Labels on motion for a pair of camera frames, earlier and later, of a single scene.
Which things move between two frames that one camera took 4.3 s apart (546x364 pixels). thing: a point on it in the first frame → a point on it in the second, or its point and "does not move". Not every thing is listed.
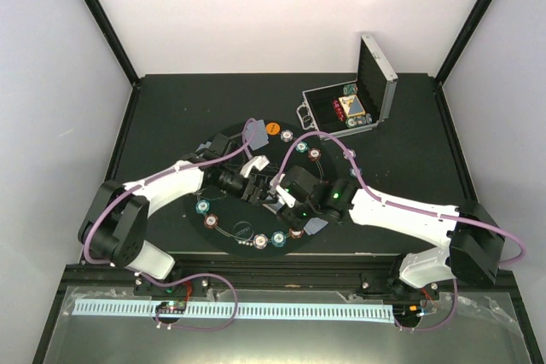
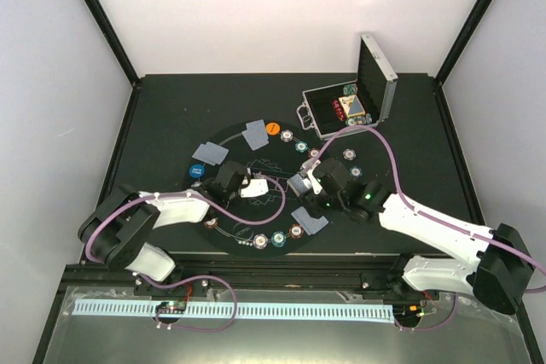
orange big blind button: (273, 129) does not move
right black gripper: (287, 218) → (315, 210)
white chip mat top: (287, 135) does not move
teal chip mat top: (301, 147) does not move
